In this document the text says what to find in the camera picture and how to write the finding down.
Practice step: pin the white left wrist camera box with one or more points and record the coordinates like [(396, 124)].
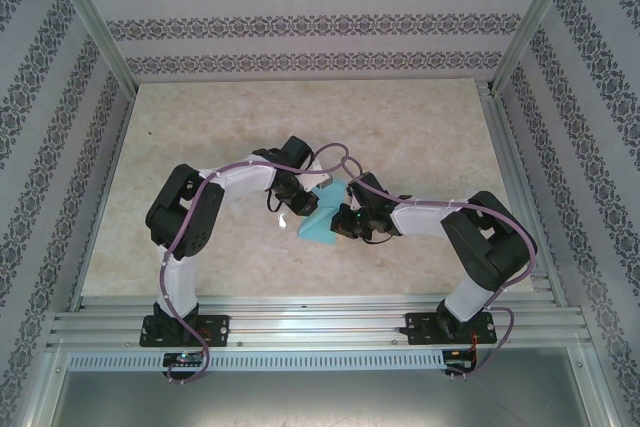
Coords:
[(315, 176)]

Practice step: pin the grey metal sheet panel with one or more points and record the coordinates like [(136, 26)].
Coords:
[(320, 402)]

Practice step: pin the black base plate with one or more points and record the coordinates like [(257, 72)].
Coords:
[(219, 328), (417, 329)]

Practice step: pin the aluminium mounting rail beam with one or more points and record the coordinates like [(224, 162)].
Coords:
[(320, 319)]

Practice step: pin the aluminium side rail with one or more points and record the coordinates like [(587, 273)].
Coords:
[(522, 197)]

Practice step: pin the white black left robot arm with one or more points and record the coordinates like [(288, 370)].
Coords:
[(177, 287)]

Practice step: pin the aluminium frame post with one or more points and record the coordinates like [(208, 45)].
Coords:
[(47, 387), (90, 22), (537, 17), (597, 387)]

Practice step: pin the small circuit board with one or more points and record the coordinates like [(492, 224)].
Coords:
[(457, 363), (182, 359)]

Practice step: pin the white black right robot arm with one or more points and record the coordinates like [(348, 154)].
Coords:
[(420, 219)]

